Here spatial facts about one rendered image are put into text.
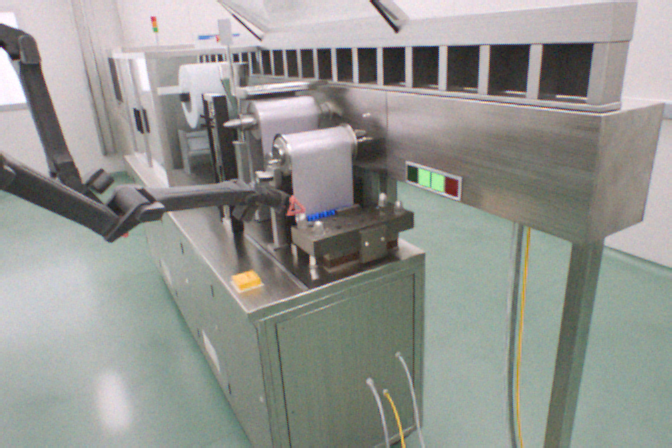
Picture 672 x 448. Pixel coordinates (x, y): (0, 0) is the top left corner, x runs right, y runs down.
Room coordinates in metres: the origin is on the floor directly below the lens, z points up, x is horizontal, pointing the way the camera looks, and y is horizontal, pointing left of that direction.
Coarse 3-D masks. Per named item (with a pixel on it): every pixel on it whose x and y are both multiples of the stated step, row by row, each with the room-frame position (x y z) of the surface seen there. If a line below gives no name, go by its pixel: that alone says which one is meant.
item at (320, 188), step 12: (312, 168) 1.54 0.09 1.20; (324, 168) 1.56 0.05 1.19; (336, 168) 1.59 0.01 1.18; (348, 168) 1.61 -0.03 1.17; (300, 180) 1.52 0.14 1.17; (312, 180) 1.54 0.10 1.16; (324, 180) 1.56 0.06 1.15; (336, 180) 1.59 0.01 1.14; (348, 180) 1.61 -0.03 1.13; (300, 192) 1.51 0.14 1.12; (312, 192) 1.54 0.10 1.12; (324, 192) 1.56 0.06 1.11; (336, 192) 1.58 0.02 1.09; (348, 192) 1.61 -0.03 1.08; (312, 204) 1.53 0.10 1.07; (324, 204) 1.56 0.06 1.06; (336, 204) 1.58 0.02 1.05; (348, 204) 1.61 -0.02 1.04
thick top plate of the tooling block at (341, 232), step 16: (368, 208) 1.58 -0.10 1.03; (384, 208) 1.57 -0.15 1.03; (336, 224) 1.44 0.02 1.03; (352, 224) 1.44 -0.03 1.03; (368, 224) 1.42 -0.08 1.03; (384, 224) 1.45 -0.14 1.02; (400, 224) 1.48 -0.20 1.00; (304, 240) 1.37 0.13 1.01; (320, 240) 1.32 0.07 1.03; (336, 240) 1.35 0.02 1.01; (352, 240) 1.38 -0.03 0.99
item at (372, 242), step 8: (360, 232) 1.38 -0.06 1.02; (368, 232) 1.39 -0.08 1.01; (376, 232) 1.41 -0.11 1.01; (384, 232) 1.42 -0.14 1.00; (360, 240) 1.38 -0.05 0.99; (368, 240) 1.39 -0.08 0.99; (376, 240) 1.41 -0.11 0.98; (384, 240) 1.42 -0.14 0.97; (360, 248) 1.38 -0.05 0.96; (368, 248) 1.39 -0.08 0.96; (376, 248) 1.41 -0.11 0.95; (384, 248) 1.42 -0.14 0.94; (360, 256) 1.39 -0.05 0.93; (368, 256) 1.39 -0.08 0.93; (376, 256) 1.41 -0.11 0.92
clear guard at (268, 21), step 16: (240, 0) 2.27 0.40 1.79; (256, 0) 2.15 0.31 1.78; (272, 0) 2.05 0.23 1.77; (288, 0) 1.96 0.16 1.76; (304, 0) 1.87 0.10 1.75; (320, 0) 1.79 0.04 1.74; (336, 0) 1.72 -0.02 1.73; (352, 0) 1.65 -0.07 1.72; (368, 0) 1.59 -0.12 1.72; (256, 16) 2.36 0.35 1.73; (272, 16) 2.24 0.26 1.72; (288, 16) 2.13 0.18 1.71; (304, 16) 2.02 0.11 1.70; (320, 16) 1.93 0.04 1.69; (336, 16) 1.84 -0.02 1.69; (352, 16) 1.77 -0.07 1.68; (368, 16) 1.69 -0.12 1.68
